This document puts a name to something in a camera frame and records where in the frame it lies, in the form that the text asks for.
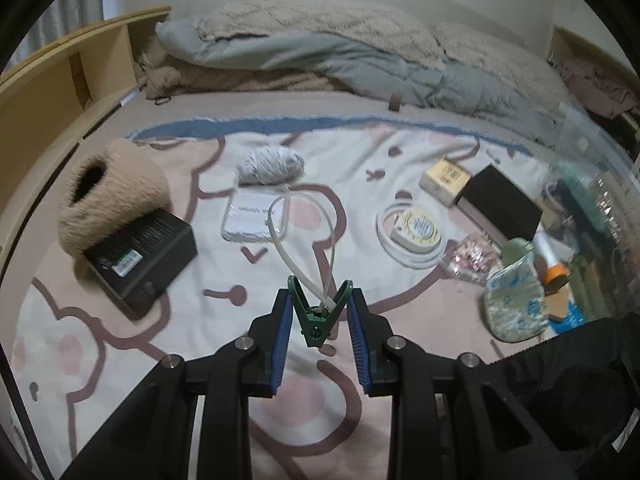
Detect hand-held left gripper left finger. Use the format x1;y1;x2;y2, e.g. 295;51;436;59
60;287;293;480

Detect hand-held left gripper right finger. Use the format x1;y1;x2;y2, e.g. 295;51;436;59
346;290;576;480

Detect green plastic clip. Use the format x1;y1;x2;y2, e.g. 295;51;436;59
286;275;354;348

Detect white cable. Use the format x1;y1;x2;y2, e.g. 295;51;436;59
376;203;448;267

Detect clear square plastic case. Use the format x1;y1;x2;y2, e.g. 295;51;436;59
221;187;292;242

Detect floral drawstring pouch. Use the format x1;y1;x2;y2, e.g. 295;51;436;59
482;255;547;345

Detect black cloth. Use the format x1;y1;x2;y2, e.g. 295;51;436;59
500;317;633;461

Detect clear plastic storage bin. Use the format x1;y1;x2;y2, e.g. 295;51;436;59
542;105;640;321

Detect printed blanket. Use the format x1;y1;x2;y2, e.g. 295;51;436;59
10;115;556;480

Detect round yellow tape measure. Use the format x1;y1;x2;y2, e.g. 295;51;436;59
391;208;443;254

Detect glittery clear packet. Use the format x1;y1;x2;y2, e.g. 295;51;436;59
442;234;502;286

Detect black box with label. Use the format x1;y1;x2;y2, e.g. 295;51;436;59
82;210;198;320

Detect pale green round disc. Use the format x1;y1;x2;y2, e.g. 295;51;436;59
500;237;536;273

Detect small kraft box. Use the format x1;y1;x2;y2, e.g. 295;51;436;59
419;158;472;207

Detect large plain black box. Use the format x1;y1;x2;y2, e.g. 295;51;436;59
457;163;543;243

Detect blue packet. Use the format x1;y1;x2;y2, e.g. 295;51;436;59
547;305;586;333

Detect white tube orange cap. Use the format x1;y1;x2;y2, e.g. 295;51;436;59
532;232;571;295

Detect fuzzy beige slipper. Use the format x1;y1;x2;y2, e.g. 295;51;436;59
56;138;173;261

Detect beige bed sheet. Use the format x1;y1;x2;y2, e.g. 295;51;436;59
85;85;561;161

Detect beige fleece blanket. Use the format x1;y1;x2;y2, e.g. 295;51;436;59
135;50;346;101

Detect grey duvet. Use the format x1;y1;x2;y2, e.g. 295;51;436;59
155;15;561;148

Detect beige textured pillow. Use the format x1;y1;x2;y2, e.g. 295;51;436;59
432;22;571;111
197;0;446;68

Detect wooden side shelf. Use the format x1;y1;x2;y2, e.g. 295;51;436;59
0;6;173;241

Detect pink clothing pile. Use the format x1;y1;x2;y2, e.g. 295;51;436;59
560;57;640;118

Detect wardrobe shelf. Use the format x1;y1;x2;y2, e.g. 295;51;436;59
550;25;640;131

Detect grey curtain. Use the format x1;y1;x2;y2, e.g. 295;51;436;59
30;0;103;43

